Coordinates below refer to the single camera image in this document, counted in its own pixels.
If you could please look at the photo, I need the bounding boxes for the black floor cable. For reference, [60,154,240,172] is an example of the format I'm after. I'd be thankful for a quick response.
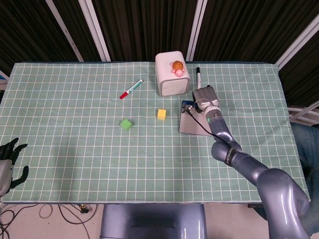
[39,203,100,225]

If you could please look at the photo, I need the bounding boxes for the white aluminium frame post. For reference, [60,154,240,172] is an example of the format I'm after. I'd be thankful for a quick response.
[276,18,319,70]
[78,0,112,62]
[185,0,209,62]
[45,0,85,62]

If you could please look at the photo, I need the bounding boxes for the person's blue jeans leg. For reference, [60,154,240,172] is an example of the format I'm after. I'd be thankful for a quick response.
[290,121,319,197]

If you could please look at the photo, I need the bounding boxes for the pink turtle toy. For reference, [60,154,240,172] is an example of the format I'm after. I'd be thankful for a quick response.
[169,60,185,77]

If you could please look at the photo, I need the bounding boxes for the black capped white marker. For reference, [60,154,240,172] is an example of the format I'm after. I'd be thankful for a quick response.
[195,67,202,90]

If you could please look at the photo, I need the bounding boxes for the dark pleated curtain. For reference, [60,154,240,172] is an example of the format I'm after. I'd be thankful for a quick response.
[0,0,319,108]

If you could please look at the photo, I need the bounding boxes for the black robot hand cable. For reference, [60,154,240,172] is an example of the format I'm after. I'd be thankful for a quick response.
[182,104,232,148]

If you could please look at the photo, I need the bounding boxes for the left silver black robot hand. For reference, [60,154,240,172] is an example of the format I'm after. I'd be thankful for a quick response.
[0,137,29,197]

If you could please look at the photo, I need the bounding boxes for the blue glasses case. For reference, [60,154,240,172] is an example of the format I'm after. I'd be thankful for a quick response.
[178,99,212,136]

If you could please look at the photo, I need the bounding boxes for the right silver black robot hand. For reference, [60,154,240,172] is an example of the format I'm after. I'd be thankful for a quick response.
[191,85,220,113]

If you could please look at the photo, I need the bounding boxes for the blue-grey robot torso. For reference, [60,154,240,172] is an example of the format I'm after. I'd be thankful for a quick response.
[99,204,207,239]

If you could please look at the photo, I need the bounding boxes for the green checked tablecloth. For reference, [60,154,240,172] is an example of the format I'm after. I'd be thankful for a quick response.
[0,61,312,204]

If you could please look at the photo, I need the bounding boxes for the white cube mini cabinet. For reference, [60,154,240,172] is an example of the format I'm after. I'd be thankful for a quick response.
[155,50,191,97]

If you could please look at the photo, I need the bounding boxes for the white metal frame rail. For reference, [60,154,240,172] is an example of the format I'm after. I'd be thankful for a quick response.
[288,103,319,122]

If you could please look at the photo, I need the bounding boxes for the green cube block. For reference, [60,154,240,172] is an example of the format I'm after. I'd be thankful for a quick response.
[120,119,133,131]

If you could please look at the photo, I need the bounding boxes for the red capped white marker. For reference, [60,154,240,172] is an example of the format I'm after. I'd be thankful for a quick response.
[119,79,144,100]

